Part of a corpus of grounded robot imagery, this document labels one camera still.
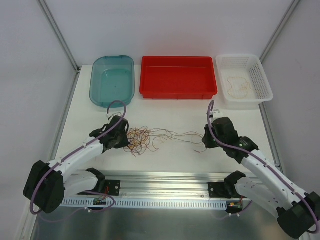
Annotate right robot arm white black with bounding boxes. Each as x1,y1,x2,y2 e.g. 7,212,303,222
202,113,320,239

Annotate white perforated plastic basket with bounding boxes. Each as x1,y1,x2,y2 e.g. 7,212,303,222
215,54,274,110

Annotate right aluminium frame post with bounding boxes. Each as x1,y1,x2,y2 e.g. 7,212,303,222
259,0,301,63

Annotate orange wire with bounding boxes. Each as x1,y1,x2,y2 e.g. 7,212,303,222
226,75,253,100

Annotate white slotted cable duct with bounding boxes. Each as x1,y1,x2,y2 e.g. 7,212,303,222
61,197,227,211

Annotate red plastic tray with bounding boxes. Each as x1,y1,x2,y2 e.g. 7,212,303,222
139,56,218,100

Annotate thin wire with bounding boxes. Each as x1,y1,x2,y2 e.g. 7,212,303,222
149,127,210,154

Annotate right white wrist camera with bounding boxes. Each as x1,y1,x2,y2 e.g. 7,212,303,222
209,109,224,120

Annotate aluminium mounting rail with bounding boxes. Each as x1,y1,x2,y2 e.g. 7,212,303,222
29,159,301,202

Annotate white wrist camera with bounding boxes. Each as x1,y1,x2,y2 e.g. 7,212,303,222
209,109,224,120
106,113,118,121

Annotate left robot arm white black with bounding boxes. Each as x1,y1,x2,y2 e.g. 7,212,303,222
23,115,129,214

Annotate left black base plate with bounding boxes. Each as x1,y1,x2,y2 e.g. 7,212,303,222
90,179,121,196

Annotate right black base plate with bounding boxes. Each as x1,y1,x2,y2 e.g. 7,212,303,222
207,181,253,200

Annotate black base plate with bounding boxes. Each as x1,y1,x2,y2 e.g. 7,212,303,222
207,181,253,200
90,179,121,196

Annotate teal transparent plastic tub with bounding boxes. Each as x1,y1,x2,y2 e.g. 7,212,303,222
89,55,135,108

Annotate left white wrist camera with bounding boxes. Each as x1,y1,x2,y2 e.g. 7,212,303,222
106,113,118,121

